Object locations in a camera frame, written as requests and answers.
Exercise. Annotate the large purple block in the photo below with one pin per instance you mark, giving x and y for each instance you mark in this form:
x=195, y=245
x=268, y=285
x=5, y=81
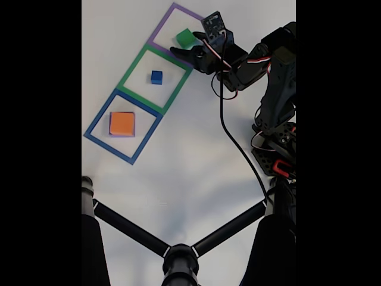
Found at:
x=122, y=136

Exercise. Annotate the red clamp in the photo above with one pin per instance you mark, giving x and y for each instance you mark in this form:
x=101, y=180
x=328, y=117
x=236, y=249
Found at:
x=279, y=168

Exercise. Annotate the green block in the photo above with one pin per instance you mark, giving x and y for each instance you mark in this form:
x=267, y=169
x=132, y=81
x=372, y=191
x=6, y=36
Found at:
x=185, y=37

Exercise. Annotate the orange block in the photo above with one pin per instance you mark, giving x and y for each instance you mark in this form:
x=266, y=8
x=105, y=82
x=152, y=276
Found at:
x=121, y=122

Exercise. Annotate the green square frame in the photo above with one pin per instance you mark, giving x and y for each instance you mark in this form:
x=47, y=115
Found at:
x=132, y=67

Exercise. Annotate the small blue block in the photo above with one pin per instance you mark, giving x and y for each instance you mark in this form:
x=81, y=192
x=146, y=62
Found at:
x=156, y=77

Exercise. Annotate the black tripod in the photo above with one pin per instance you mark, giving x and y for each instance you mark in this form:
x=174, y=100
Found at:
x=180, y=262

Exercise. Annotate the camera board with blue mount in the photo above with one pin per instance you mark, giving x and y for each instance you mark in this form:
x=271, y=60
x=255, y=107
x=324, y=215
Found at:
x=215, y=25

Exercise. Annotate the purple square frame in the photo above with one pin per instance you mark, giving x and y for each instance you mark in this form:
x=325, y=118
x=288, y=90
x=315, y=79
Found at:
x=162, y=24

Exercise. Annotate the blue square frame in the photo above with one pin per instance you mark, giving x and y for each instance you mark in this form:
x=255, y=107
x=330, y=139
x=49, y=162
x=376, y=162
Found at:
x=101, y=113

